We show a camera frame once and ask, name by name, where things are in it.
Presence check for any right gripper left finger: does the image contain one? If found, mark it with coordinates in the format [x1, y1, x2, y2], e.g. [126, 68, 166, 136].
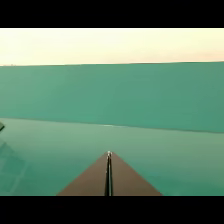
[57, 151, 110, 197]

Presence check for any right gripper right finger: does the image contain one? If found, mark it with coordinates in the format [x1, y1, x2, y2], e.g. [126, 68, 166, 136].
[108, 151, 164, 197]

